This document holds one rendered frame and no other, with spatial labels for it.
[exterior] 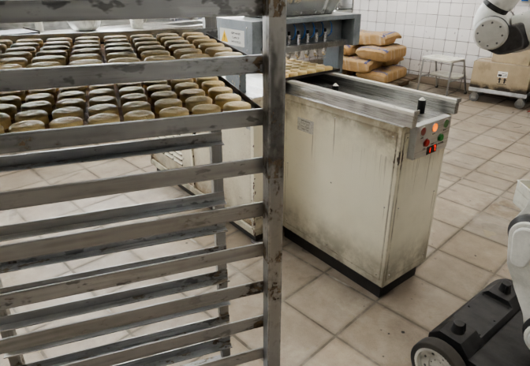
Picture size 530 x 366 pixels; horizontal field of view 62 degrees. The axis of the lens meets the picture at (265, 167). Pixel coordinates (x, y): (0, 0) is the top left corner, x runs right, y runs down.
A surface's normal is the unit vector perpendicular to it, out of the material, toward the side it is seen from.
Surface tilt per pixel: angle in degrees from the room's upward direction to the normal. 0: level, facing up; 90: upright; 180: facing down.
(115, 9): 90
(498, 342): 0
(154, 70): 90
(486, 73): 89
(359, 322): 0
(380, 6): 90
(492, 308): 0
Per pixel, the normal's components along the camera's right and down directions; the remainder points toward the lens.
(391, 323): 0.00, -0.92
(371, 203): -0.79, 0.25
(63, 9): 0.33, 0.37
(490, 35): -0.55, 0.45
